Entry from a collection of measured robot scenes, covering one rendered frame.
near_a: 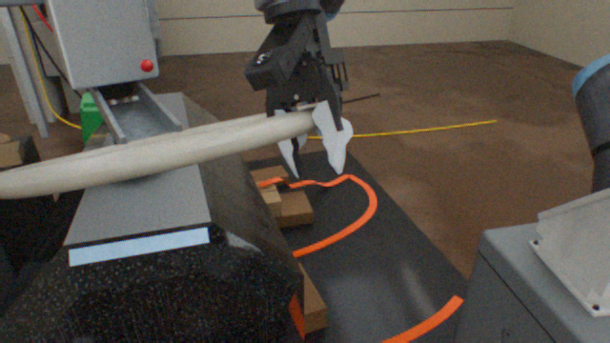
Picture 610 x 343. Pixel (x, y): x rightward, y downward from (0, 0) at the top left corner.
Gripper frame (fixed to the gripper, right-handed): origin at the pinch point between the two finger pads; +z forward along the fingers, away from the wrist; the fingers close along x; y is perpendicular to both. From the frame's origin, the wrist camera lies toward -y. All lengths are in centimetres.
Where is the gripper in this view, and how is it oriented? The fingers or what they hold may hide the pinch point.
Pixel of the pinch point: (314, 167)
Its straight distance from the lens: 53.3
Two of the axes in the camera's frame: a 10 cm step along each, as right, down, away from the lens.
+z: 1.9, 9.7, 1.6
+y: 5.0, -2.4, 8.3
